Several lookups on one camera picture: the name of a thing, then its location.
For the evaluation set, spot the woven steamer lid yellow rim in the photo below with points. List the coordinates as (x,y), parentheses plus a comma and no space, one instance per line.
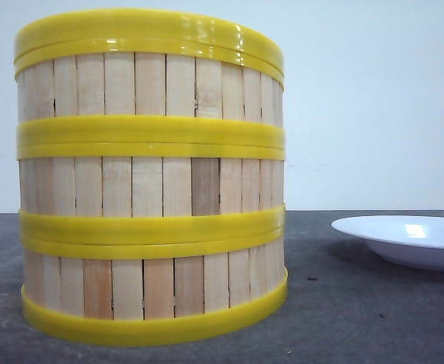
(146,30)

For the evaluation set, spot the bamboo steamer basket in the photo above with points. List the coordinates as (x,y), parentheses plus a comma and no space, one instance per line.
(143,97)
(161,301)

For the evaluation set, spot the white plate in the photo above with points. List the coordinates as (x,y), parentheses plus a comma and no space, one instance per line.
(414,241)

